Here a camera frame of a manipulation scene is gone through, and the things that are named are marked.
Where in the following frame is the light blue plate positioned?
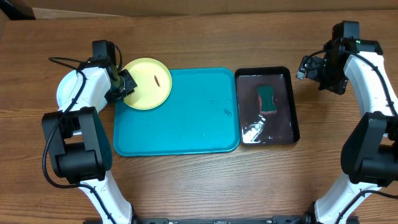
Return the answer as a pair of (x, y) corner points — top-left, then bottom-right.
(56, 70), (83, 110)

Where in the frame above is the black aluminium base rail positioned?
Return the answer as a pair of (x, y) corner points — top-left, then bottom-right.
(136, 215), (302, 224)

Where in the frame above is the yellow plate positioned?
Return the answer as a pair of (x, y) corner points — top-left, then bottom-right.
(124, 58), (172, 110)

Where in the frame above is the green orange sponge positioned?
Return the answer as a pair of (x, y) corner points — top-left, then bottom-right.
(257, 85), (277, 115)

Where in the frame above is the black rectangular tray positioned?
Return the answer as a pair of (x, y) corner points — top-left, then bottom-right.
(234, 67), (300, 145)

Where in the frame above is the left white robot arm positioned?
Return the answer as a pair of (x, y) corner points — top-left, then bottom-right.
(42, 58), (139, 223)

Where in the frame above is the teal plastic tray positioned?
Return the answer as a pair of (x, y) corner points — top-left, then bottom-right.
(113, 68), (240, 157)

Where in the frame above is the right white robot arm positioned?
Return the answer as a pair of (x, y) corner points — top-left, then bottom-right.
(297, 36), (397, 223)

